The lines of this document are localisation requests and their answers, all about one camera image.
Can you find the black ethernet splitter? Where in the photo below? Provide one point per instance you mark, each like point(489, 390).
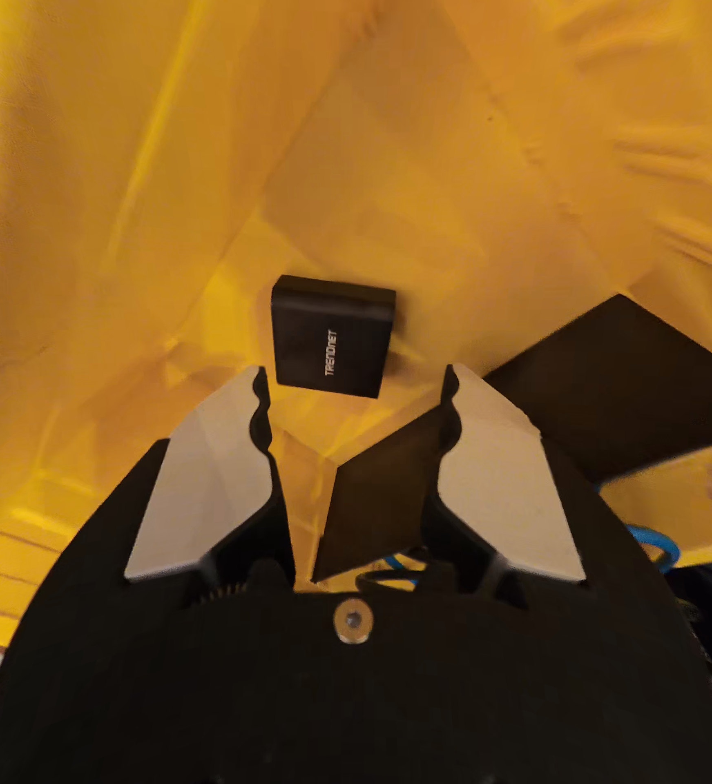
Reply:
point(325, 337)

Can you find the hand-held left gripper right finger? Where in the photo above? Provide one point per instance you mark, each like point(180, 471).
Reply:
point(503, 484)

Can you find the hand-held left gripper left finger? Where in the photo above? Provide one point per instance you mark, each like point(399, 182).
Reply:
point(209, 484)

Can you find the yellow divided storage bin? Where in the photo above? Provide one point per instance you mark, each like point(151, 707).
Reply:
point(392, 153)

